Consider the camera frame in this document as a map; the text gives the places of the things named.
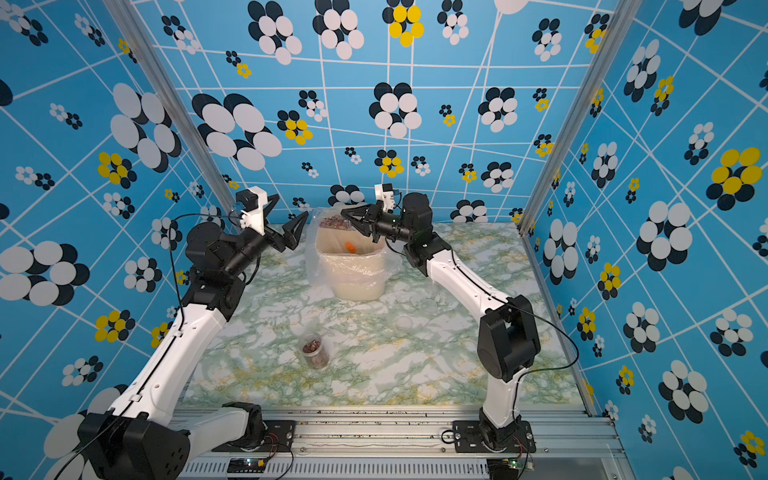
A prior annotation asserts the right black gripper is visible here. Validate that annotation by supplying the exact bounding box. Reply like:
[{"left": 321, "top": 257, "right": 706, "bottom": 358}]
[{"left": 345, "top": 204, "right": 418, "bottom": 249}]

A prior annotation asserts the small tea jar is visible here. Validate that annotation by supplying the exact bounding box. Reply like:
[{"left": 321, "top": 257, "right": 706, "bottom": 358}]
[{"left": 318, "top": 213, "right": 355, "bottom": 231}]

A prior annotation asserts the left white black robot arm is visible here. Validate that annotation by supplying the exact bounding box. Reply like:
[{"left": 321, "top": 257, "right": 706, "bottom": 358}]
[{"left": 49, "top": 188, "right": 309, "bottom": 479}]

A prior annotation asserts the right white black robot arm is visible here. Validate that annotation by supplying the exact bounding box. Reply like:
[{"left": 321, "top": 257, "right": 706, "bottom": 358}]
[{"left": 341, "top": 193, "right": 576, "bottom": 454}]

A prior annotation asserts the left clear tea jar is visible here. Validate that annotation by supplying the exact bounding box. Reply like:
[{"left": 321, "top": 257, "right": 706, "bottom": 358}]
[{"left": 299, "top": 332, "right": 330, "bottom": 370}]

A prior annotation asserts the clear plastic bin liner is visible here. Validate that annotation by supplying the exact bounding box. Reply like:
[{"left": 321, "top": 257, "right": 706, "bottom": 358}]
[{"left": 305, "top": 207, "right": 402, "bottom": 299}]

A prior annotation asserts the cream plastic trash bin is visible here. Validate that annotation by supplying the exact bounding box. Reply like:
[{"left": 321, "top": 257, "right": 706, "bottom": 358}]
[{"left": 315, "top": 210, "right": 388, "bottom": 302}]

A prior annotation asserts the left green circuit board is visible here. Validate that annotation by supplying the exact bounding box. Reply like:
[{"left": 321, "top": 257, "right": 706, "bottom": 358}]
[{"left": 227, "top": 458, "right": 268, "bottom": 475}]

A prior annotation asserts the green circuit board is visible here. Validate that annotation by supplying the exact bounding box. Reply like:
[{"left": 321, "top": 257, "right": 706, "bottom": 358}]
[
  {"left": 227, "top": 458, "right": 268, "bottom": 475},
  {"left": 487, "top": 458, "right": 520, "bottom": 480}
]

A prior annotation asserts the right green circuit board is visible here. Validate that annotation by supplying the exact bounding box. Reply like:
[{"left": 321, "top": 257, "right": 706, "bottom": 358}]
[{"left": 487, "top": 458, "right": 520, "bottom": 480}]

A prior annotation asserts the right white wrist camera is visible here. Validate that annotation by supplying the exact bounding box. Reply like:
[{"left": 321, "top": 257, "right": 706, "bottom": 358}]
[{"left": 374, "top": 183, "right": 396, "bottom": 213}]

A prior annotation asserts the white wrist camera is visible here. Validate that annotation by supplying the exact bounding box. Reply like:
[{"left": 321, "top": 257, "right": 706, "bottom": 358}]
[
  {"left": 235, "top": 187, "right": 268, "bottom": 235},
  {"left": 374, "top": 183, "right": 396, "bottom": 213}
]

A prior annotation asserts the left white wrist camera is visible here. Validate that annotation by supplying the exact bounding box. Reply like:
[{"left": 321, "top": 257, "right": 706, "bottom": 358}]
[{"left": 235, "top": 187, "right": 268, "bottom": 235}]

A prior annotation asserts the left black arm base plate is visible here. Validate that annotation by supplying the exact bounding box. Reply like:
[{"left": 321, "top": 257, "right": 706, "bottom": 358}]
[{"left": 213, "top": 420, "right": 297, "bottom": 453}]

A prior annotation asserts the aluminium front rail frame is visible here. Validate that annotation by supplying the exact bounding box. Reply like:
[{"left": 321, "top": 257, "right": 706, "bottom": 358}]
[{"left": 176, "top": 406, "right": 635, "bottom": 479}]

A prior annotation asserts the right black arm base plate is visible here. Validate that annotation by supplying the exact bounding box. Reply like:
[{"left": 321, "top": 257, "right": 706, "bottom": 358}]
[{"left": 451, "top": 419, "right": 537, "bottom": 455}]

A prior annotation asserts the left aluminium corner post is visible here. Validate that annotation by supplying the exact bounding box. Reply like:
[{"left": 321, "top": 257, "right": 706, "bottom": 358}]
[{"left": 104, "top": 1, "right": 235, "bottom": 213}]

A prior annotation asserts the aluminium corner post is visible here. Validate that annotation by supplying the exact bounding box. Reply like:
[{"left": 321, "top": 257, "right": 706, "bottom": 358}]
[
  {"left": 520, "top": 0, "right": 642, "bottom": 235},
  {"left": 104, "top": 1, "right": 235, "bottom": 213}
]

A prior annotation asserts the right aluminium corner post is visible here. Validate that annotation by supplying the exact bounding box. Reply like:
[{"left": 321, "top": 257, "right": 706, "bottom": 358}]
[{"left": 520, "top": 0, "right": 642, "bottom": 235}]

